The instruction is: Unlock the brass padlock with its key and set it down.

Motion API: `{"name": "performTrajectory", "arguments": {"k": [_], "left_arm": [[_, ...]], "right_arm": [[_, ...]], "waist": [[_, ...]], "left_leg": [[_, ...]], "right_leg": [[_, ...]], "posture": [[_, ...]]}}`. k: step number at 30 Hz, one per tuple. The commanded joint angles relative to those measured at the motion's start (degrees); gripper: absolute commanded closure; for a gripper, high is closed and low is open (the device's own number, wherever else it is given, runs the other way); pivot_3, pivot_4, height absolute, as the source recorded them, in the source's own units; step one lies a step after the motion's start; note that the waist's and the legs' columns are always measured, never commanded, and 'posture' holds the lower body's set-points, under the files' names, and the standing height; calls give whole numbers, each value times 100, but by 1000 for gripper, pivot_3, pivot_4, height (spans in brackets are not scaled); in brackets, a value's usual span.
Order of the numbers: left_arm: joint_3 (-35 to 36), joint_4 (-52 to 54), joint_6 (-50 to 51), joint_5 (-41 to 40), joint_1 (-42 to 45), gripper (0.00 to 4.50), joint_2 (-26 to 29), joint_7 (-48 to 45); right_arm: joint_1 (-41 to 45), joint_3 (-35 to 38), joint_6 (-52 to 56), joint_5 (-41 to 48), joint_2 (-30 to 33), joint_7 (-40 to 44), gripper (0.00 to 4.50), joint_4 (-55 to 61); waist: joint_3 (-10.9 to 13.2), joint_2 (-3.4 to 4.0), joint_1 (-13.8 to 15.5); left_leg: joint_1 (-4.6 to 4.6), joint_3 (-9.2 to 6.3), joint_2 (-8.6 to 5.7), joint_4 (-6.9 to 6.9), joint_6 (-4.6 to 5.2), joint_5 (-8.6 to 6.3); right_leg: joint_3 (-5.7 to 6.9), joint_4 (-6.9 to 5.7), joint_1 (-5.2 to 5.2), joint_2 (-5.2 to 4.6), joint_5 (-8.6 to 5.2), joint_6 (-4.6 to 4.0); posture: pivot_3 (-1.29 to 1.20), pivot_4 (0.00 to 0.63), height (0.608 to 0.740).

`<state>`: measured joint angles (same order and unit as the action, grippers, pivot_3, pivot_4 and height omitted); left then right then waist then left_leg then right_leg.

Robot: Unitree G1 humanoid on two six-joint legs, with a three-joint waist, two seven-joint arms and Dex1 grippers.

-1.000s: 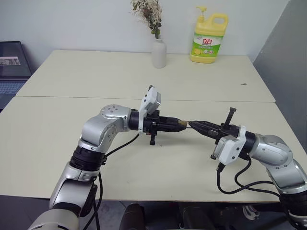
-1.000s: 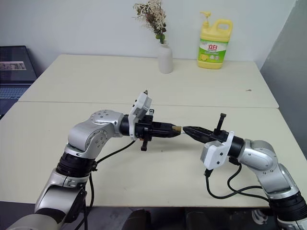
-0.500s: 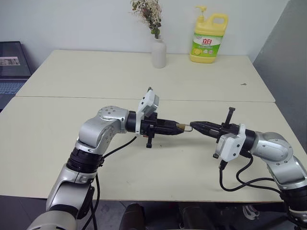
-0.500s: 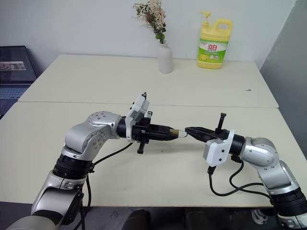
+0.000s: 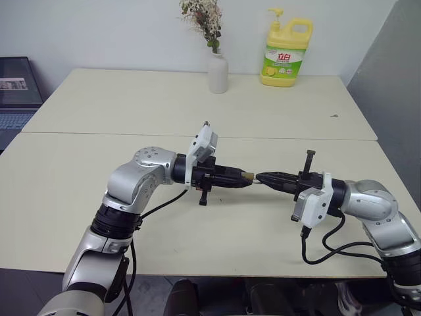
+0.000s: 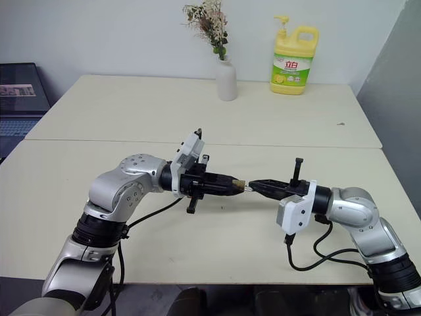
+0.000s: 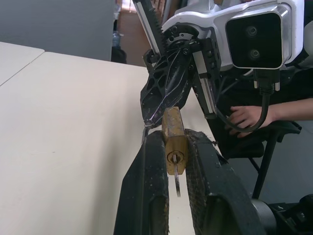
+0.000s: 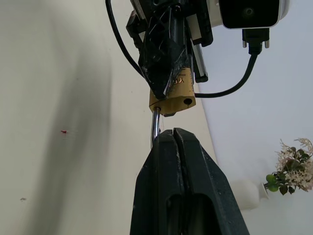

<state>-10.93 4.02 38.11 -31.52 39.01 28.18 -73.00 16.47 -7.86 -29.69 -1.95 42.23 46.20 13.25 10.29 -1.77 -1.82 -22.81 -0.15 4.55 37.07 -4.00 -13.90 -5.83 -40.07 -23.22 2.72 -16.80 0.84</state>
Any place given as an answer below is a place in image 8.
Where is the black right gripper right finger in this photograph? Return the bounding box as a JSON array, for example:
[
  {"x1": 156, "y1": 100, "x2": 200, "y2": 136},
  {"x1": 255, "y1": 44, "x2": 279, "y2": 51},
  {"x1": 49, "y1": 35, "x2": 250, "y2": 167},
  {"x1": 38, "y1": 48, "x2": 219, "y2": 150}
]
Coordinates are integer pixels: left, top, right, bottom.
[{"x1": 173, "y1": 127, "x2": 250, "y2": 235}]

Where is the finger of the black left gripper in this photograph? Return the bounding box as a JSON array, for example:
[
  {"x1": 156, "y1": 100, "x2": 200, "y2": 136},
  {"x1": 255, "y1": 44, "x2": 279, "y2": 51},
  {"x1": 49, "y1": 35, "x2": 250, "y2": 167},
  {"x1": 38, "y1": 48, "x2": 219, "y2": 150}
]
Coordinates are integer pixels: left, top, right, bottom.
[
  {"x1": 191, "y1": 44, "x2": 209, "y2": 83},
  {"x1": 137, "y1": 16, "x2": 191, "y2": 100}
]

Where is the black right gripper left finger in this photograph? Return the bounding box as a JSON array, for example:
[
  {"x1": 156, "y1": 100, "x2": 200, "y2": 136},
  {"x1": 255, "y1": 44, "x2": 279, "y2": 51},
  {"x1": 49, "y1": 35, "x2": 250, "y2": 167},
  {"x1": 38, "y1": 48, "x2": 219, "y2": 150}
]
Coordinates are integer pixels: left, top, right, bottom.
[{"x1": 130, "y1": 129, "x2": 186, "y2": 235}]

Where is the brass padlock with steel shackle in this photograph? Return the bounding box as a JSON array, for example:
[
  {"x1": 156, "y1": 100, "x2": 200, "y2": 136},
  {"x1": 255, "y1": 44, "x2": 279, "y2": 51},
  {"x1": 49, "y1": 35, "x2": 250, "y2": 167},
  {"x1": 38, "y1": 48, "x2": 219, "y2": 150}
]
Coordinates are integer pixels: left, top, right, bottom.
[{"x1": 149, "y1": 67, "x2": 197, "y2": 149}]

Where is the white vase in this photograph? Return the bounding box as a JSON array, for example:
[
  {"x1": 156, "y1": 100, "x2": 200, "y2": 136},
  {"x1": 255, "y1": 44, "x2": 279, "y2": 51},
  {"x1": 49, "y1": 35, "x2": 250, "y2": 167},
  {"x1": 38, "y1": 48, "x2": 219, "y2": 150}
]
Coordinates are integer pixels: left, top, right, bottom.
[{"x1": 229, "y1": 179, "x2": 270, "y2": 211}]

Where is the artificial flower bouquet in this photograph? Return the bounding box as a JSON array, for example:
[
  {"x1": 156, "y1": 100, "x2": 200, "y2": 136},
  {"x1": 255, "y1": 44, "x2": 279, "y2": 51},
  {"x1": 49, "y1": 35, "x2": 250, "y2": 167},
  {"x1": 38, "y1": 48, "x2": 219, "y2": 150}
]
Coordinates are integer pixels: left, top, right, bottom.
[{"x1": 264, "y1": 137, "x2": 313, "y2": 196}]

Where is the black camera cable with plug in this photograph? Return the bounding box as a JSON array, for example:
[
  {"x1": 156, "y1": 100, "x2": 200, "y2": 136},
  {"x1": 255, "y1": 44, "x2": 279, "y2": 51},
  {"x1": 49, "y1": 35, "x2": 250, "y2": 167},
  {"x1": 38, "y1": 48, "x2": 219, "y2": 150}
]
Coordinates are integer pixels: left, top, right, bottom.
[{"x1": 195, "y1": 27, "x2": 271, "y2": 99}]

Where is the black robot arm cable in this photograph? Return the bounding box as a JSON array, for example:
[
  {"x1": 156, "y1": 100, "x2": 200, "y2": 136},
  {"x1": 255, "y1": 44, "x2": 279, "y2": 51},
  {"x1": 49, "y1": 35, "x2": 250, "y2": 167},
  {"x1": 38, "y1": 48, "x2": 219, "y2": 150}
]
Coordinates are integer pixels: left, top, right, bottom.
[{"x1": 105, "y1": 0, "x2": 148, "y2": 78}]

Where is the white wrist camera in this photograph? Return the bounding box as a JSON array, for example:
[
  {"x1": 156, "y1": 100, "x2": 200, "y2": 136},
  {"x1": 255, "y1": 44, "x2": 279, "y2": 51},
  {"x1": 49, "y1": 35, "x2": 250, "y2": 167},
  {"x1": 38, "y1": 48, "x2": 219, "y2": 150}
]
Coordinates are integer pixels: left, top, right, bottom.
[{"x1": 209, "y1": 0, "x2": 291, "y2": 30}]

